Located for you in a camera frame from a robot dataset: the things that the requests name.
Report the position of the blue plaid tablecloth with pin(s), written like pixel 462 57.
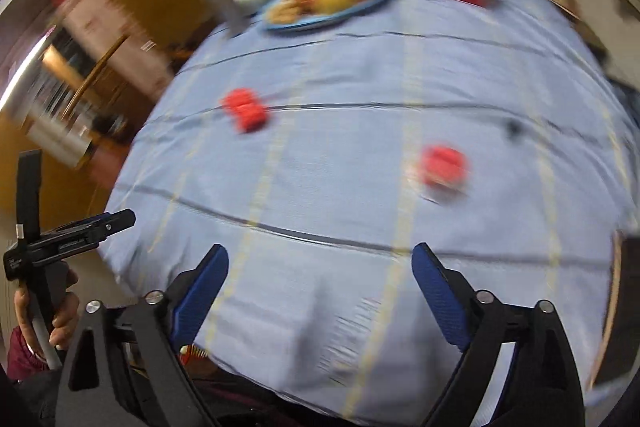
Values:
pixel 350 157

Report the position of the person's left forearm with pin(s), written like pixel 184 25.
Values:
pixel 25 357

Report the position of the person's left hand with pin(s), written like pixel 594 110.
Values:
pixel 67 322

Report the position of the grey cup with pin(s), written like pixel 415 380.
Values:
pixel 225 2

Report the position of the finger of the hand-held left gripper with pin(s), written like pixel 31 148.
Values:
pixel 90 229

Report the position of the pile of cookies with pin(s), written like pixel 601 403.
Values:
pixel 287 11

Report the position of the wooden chair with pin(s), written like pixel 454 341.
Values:
pixel 95 77

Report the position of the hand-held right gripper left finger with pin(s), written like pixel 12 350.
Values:
pixel 202 292

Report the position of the blue oval plate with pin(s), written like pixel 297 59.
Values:
pixel 320 23

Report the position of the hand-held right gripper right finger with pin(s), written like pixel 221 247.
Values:
pixel 440 292

